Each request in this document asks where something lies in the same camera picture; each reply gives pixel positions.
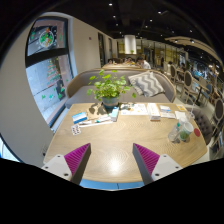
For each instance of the green potted plant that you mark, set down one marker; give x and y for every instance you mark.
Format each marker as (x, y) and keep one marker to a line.
(108, 88)

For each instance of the grey tufted chair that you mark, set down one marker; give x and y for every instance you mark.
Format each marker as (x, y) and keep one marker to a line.
(203, 123)

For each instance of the white paper menu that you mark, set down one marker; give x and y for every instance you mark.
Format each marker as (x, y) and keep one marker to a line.
(133, 109)

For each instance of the white cup green contents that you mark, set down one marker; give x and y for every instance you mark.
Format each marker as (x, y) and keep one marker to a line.
(186, 130)

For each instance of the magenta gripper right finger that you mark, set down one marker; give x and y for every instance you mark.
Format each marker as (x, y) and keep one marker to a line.
(152, 166)

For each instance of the dark framed window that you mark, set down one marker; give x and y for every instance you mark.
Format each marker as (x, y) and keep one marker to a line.
(48, 67)

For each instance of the blue white tube box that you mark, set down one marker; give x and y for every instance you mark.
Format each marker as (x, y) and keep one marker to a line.
(114, 114)

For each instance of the clear plastic water bottle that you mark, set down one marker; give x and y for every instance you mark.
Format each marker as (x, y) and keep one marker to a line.
(173, 133)

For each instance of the white paper sheet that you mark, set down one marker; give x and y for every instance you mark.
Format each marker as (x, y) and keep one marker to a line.
(99, 121)

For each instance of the blue white card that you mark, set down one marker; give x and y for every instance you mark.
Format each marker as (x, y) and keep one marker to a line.
(164, 108)

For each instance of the person in white shirt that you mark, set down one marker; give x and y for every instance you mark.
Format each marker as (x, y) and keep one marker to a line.
(143, 63)

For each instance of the grey curved sofa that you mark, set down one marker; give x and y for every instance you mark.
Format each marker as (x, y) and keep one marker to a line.
(77, 88)

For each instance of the white pendant lamp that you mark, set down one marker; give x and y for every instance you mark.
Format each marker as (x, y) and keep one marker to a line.
(130, 44)

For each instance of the wooden dining chair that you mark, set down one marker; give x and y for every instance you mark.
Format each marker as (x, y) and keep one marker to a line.
(187, 89)

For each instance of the white leaflet stand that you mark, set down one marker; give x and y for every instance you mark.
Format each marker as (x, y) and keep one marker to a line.
(153, 112)

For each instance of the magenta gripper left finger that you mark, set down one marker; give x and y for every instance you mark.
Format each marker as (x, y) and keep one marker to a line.
(71, 166)

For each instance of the red round coaster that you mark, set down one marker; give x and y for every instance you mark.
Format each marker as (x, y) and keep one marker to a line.
(197, 132)

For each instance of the grey chevron cushion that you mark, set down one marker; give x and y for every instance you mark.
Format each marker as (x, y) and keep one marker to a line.
(146, 84)

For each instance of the yellow small card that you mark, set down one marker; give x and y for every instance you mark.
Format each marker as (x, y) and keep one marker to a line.
(181, 107)

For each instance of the blister pill pack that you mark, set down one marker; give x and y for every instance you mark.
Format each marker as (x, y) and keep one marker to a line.
(75, 129)

